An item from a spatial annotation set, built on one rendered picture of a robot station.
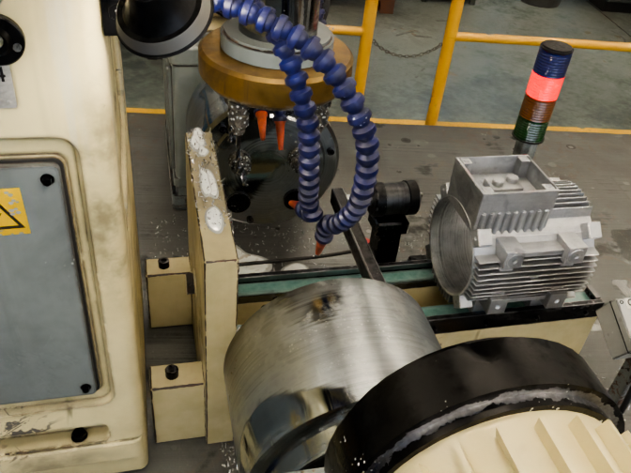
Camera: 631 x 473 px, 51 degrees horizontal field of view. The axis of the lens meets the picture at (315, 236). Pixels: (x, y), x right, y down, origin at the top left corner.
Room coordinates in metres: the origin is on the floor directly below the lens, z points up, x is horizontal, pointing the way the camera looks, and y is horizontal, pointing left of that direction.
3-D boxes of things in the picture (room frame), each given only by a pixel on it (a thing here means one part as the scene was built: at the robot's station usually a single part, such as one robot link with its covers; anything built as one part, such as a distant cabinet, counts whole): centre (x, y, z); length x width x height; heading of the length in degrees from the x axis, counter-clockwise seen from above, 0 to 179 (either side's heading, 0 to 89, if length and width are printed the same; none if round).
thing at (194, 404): (0.70, 0.18, 0.97); 0.30 x 0.11 x 0.34; 17
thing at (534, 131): (1.19, -0.40, 1.05); 0.06 x 0.06 x 0.04
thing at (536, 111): (1.19, -0.40, 1.10); 0.06 x 0.06 x 0.04
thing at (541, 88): (1.19, -0.40, 1.14); 0.06 x 0.06 x 0.04
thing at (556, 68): (1.19, -0.40, 1.19); 0.06 x 0.06 x 0.04
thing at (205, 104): (1.06, 0.13, 1.04); 0.41 x 0.25 x 0.25; 17
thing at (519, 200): (0.84, -0.27, 1.11); 0.12 x 0.11 x 0.07; 107
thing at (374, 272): (0.80, -0.07, 1.01); 0.26 x 0.04 x 0.03; 17
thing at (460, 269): (0.85, -0.30, 1.01); 0.20 x 0.19 x 0.19; 107
